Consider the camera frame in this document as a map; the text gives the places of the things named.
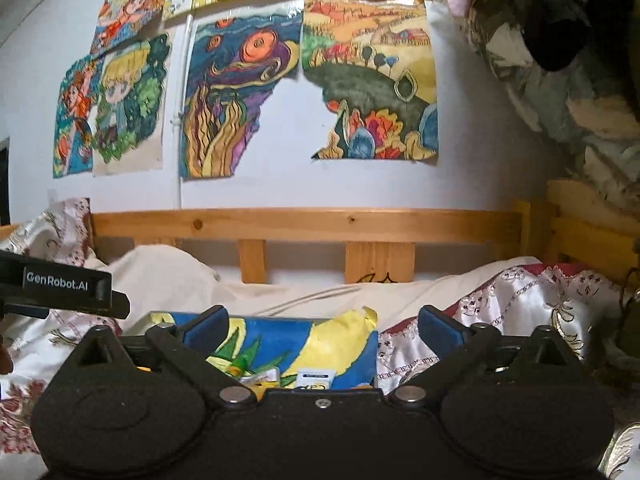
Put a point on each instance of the black hanging garment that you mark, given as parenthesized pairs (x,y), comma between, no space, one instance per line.
(565,10)

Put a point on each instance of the red-haired figure wall poster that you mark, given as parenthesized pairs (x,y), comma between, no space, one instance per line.
(130,15)

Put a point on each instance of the blond figure wall poster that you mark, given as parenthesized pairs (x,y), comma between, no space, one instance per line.
(130,105)

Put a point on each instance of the orange-haired girl wall poster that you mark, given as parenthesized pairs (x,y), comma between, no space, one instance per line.
(75,115)

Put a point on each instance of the blue and white snack packet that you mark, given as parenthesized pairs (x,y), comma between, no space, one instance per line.
(315,382)

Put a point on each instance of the colourful drawing paper lining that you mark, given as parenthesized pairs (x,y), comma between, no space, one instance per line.
(300,340)

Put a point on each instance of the landscape wall poster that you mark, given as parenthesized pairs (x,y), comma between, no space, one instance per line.
(370,75)

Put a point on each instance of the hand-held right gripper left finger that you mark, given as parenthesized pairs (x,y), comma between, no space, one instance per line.
(207,331)

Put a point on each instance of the white pillow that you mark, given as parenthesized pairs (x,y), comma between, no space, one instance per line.
(200,285)

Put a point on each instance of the swirl and seaweed wall poster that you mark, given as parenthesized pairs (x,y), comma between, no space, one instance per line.
(235,85)

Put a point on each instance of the floral satin blanket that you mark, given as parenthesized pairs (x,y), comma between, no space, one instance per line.
(500,300)

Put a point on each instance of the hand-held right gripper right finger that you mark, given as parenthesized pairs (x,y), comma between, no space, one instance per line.
(440,331)

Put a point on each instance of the patterned hanging cloth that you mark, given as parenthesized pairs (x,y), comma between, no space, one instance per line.
(575,120)

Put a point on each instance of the white wall pipe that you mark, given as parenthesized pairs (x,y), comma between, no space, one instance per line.
(181,110)

